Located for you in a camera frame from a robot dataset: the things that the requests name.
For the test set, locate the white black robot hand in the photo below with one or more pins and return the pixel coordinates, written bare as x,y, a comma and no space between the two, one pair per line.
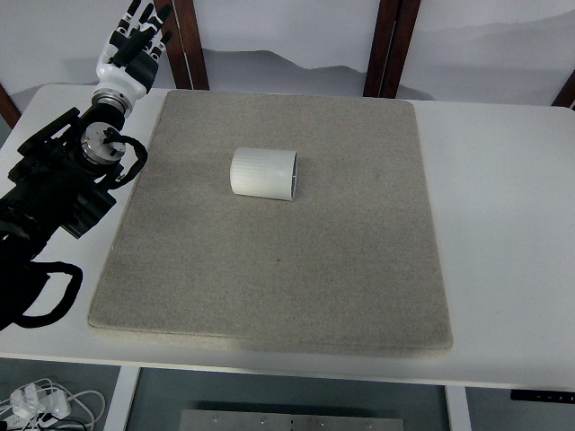
128,64

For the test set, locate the dark wooden screen frame right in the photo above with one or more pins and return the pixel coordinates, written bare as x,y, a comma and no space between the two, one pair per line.
395,23

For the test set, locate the dark wooden screen frame left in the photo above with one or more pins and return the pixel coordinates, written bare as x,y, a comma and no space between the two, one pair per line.
191,43

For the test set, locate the metal base plate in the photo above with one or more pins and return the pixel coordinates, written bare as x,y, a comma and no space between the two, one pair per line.
201,419

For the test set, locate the grey felt mat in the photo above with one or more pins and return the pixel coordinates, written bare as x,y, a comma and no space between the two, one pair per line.
350,266

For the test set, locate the black table control panel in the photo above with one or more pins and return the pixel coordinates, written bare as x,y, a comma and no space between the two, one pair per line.
562,397

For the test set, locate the white ribbed cup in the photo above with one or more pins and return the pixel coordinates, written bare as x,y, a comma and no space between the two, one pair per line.
264,173

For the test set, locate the white power adapters with cables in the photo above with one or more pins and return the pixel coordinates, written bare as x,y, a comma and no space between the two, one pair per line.
46,405

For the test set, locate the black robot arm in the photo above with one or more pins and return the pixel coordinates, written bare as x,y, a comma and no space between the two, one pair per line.
64,180

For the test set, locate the dark wooden frame far right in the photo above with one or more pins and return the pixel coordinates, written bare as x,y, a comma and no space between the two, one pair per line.
566,95

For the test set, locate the dark wooden screen frame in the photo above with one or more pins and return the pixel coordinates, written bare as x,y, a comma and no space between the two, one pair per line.
191,43
395,23

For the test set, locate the dark wooden frame far left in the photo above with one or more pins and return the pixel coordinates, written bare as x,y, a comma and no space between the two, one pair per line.
9,111

